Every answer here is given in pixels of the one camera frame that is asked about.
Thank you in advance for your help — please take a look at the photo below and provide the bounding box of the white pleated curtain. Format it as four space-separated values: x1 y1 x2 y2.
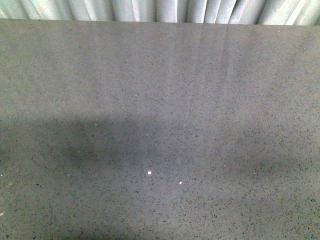
0 0 320 26

